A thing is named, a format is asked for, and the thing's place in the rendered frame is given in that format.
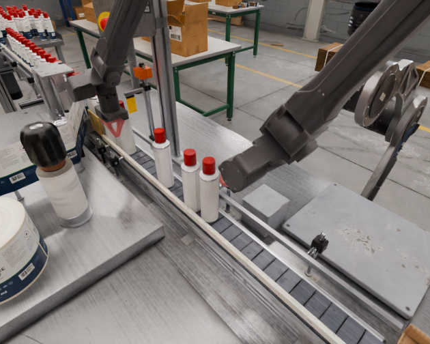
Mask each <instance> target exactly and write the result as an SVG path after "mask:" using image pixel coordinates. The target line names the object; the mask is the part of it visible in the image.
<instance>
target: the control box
mask: <svg viewBox="0 0 430 344"><path fill-rule="evenodd" d="M91 1H92V4H93V7H94V13H95V16H96V22H97V25H98V30H99V34H100V36H101V35H102V33H103V30H102V28H101V26H100V21H101V20H102V19H103V18H104V17H109V14H110V12H111V8H112V6H113V3H114V0H91ZM149 2H150V8H151V13H147V14H143V16H142V18H141V21H140V23H139V25H138V27H137V30H136V31H135V34H134V36H133V37H153V36H156V21H155V18H154V9H153V3H152V0H149Z"/></svg>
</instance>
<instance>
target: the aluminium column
mask: <svg viewBox="0 0 430 344"><path fill-rule="evenodd" d="M152 3H153V9H154V18H155V20H156V18H163V17H167V16H168V15H167V0H152ZM154 39H155V43H154ZM150 42H151V48H152V57H153V63H154V73H155V78H156V88H157V94H158V103H159V109H160V118H161V124H162V128H164V129H165V127H166V132H165V134H166V133H167V137H166V138H167V140H168V141H169V142H170V148H171V155H172V156H174V157H175V158H177V157H179V156H181V155H180V140H179V132H178V124H177V110H176V103H175V88H174V81H173V66H172V58H171V45H170V37H169V27H162V28H157V29H156V36H154V37H150ZM155 45H156V49H155ZM156 56H157V58H156ZM157 61H158V63H157ZM158 72H159V73H158ZM159 77H160V79H159ZM160 88H161V91H160ZM161 94H162V97H161ZM162 105H163V109H162ZM163 110H164V114H163ZM164 121H165V126H164Z"/></svg>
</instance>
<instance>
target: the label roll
mask: <svg viewBox="0 0 430 344"><path fill-rule="evenodd" d="M47 261H48V247H47V245H46V243H45V241H44V240H43V238H42V236H41V235H40V233H39V232H38V230H37V229H36V227H35V225H34V223H33V222H32V220H31V219H30V217H29V215H28V213H27V212H26V210H25V208H24V207H23V205H22V204H21V203H20V202H19V201H17V200H15V199H12V198H8V197H0V304H3V303H4V302H7V301H9V300H11V299H12V298H15V297H16V296H18V295H19V294H21V293H22V292H24V291H25V290H26V289H27V288H28V287H30V286H31V285H32V284H33V283H34V282H35V281H36V280H37V279H38V277H39V276H40V275H41V273H42V272H43V270H44V268H45V267H46V264H47Z"/></svg>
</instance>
